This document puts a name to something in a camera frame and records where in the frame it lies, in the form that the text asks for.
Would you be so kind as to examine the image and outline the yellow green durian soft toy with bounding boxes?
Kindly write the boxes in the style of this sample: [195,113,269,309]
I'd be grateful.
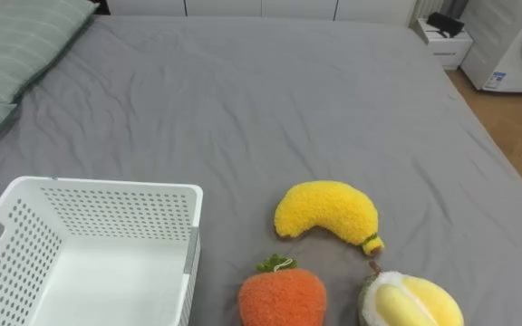
[357,260,466,326]

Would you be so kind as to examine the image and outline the white washing machine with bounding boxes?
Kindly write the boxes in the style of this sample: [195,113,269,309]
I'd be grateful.
[459,0,522,94]

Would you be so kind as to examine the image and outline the orange carrot soft toy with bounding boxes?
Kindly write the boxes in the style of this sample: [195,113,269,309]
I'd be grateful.
[237,253,328,326]

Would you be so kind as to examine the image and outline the white wardrobe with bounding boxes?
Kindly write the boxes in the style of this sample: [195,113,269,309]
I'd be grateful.
[105,0,419,26]

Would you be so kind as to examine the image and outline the yellow banana soft toy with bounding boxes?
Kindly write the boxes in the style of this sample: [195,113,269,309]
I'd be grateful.
[273,179,385,257]

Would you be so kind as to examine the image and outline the grey bed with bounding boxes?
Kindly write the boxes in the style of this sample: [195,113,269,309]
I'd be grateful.
[0,13,522,326]

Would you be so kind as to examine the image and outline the white nightstand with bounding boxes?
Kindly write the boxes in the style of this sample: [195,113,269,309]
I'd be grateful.
[412,16,474,72]

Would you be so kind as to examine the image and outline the white perforated plastic basket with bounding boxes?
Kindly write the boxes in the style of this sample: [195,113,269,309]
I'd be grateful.
[0,175,204,326]

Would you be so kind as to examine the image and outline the black object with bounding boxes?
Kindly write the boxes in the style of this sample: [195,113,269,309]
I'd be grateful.
[426,11,465,39]

